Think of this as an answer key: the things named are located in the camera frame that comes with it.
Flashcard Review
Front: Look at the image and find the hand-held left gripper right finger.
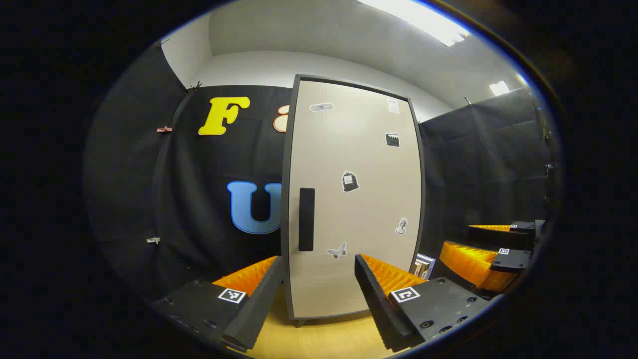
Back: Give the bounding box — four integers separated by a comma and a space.
354, 253, 493, 354

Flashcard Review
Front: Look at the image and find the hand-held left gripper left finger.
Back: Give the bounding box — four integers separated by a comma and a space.
150, 255, 286, 354

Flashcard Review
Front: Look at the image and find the grey cabinet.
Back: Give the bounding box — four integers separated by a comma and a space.
280, 74, 427, 327

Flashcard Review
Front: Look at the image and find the beige cabinet door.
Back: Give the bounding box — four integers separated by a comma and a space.
287, 80, 423, 320

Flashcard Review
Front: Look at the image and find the black backdrop cloth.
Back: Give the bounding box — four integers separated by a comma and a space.
85, 42, 554, 300

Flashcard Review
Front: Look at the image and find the long ceiling light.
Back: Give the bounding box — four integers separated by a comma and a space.
356, 0, 472, 48

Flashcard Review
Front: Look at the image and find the black door handle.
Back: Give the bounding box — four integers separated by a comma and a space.
298, 187, 316, 252

